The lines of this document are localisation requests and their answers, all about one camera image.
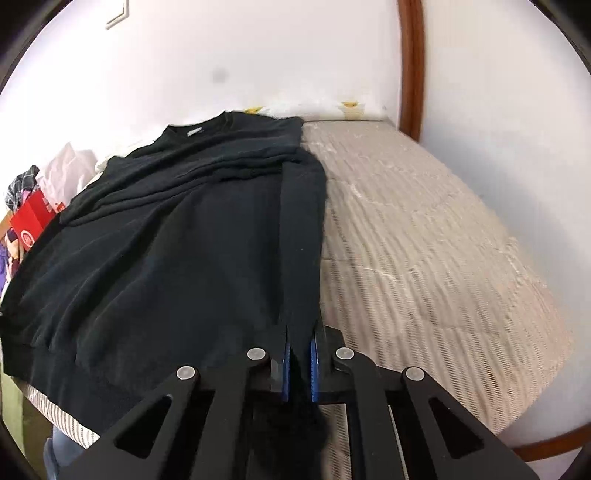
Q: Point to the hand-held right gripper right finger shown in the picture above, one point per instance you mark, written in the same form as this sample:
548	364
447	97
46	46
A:
369	415

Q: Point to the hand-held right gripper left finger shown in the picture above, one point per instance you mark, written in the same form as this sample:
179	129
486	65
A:
221	415

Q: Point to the black sweatshirt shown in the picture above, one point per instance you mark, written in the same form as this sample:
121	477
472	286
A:
161	277

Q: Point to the striped quilted mat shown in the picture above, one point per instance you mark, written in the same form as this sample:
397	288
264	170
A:
415	277

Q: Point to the person's blue clothing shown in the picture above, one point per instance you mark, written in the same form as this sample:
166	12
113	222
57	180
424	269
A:
64	457

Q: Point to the brown wooden baseboard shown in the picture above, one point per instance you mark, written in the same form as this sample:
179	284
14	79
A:
554	450

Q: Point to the purple geometric cushion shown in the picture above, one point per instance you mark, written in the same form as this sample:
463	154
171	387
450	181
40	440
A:
7	272

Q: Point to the red paper bag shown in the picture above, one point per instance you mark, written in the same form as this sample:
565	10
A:
32	221

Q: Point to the white shopping bag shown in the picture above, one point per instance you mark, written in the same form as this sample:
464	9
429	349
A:
64	170

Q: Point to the grey plaid cloth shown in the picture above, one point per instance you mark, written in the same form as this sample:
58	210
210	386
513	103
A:
21	189

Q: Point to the white printed paper roll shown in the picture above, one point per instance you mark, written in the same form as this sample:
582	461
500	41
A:
351	110

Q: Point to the brown wooden door frame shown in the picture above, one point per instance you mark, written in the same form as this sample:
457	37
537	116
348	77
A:
411	69

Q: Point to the white light switch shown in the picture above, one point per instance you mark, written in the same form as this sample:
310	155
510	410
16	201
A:
117	14

